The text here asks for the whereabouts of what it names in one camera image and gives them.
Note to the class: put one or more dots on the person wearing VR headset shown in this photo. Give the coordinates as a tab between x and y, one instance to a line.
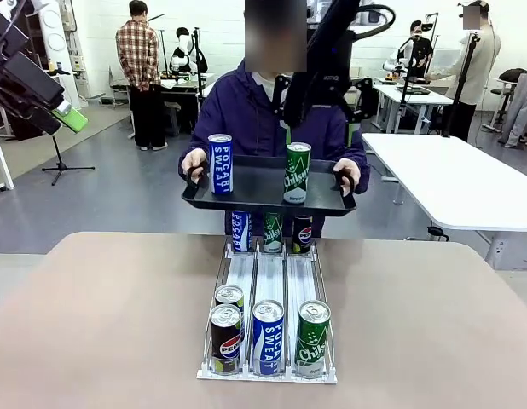
417	47

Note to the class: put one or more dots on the chair with grey garment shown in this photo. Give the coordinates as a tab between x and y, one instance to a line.
519	102

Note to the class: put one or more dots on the large white table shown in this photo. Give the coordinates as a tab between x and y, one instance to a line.
451	179

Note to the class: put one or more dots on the person's right forearm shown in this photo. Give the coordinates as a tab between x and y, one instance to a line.
197	138

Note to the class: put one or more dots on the black Pepsi can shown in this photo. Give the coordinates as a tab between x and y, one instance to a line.
225	341
302	234
229	294

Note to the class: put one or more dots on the white workbench table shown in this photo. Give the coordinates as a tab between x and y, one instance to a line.
417	94

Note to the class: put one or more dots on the black serving tray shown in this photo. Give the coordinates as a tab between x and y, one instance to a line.
259	191

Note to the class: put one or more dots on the white standing air conditioner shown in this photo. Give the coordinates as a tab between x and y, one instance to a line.
54	38

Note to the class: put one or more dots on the person in purple jacket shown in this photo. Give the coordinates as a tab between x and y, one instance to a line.
238	111

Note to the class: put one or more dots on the person's left hand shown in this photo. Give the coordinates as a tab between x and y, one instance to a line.
348	166

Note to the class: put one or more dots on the tall black tripod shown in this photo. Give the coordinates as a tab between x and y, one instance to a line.
461	85

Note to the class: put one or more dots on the blue Pocari Sweat can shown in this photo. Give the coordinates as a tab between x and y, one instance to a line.
268	341
241	232
221	166

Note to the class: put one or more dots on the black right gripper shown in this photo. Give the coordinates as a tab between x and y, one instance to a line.
336	85

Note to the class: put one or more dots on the clear can dispenser rack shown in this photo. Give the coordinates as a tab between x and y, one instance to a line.
268	272

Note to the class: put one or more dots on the black microphone stand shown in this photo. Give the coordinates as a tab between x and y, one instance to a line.
61	164

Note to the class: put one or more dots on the white humanoid robot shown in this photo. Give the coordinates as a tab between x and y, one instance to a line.
184	51

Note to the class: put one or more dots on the green Chilsung Cider can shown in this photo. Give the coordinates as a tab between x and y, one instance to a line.
297	174
273	232
313	341

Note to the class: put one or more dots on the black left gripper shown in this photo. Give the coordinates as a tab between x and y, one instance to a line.
5	38

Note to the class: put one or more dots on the person in beige coat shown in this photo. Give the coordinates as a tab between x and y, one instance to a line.
472	64

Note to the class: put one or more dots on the person's left forearm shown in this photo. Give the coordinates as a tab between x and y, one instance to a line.
363	170

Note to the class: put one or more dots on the grey workbench table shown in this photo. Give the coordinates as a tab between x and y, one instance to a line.
184	81

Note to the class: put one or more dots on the person's right hand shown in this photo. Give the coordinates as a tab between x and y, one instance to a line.
193	159

